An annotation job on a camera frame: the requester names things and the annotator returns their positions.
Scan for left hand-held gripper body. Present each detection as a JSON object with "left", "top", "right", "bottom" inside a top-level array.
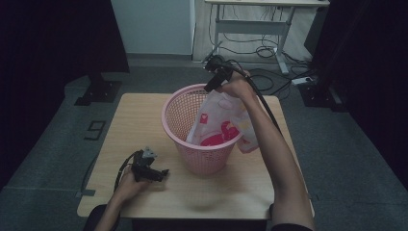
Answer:
[{"left": 131, "top": 146, "right": 159, "bottom": 183}]

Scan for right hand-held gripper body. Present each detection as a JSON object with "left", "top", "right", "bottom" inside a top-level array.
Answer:
[{"left": 201, "top": 40, "right": 235, "bottom": 83}]

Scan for white red printed plastic bag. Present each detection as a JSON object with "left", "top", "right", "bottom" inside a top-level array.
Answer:
[{"left": 185, "top": 89, "right": 260, "bottom": 155}]

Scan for pink plastic mesh basket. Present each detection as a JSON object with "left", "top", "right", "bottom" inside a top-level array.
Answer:
[{"left": 161, "top": 83, "right": 245, "bottom": 176}]

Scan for person's right hand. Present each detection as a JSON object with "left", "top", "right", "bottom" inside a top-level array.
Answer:
[{"left": 220, "top": 70, "right": 258, "bottom": 100}]

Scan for person's left hand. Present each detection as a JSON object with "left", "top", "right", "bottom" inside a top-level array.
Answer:
[{"left": 115, "top": 166, "right": 150, "bottom": 202}]

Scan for black chair armrest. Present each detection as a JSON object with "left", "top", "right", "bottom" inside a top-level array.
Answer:
[{"left": 83, "top": 203, "right": 109, "bottom": 231}]

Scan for white cabinet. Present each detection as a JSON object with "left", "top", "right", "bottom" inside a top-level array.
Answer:
[{"left": 110, "top": 0, "right": 196, "bottom": 57}]

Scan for white power strip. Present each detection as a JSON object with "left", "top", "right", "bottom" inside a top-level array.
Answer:
[{"left": 291, "top": 76, "right": 314, "bottom": 87}]

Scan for black stand base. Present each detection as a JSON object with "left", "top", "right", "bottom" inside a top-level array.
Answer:
[
  {"left": 73, "top": 72, "right": 123, "bottom": 107},
  {"left": 297, "top": 79, "right": 349, "bottom": 113}
]

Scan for dark curtain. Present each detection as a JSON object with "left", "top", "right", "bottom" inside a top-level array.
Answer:
[
  {"left": 312, "top": 0, "right": 408, "bottom": 193},
  {"left": 0, "top": 0, "right": 131, "bottom": 191}
]

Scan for black cables under desk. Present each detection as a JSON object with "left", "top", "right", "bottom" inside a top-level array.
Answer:
[{"left": 208, "top": 4, "right": 281, "bottom": 60}]

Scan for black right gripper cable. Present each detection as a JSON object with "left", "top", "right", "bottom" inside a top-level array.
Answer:
[{"left": 224, "top": 59, "right": 284, "bottom": 135}]

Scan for black floor cable coil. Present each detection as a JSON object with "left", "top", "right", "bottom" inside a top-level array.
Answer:
[{"left": 248, "top": 67, "right": 319, "bottom": 96}]

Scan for white metal frame desk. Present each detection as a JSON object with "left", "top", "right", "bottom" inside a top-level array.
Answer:
[{"left": 204, "top": 0, "right": 331, "bottom": 76}]

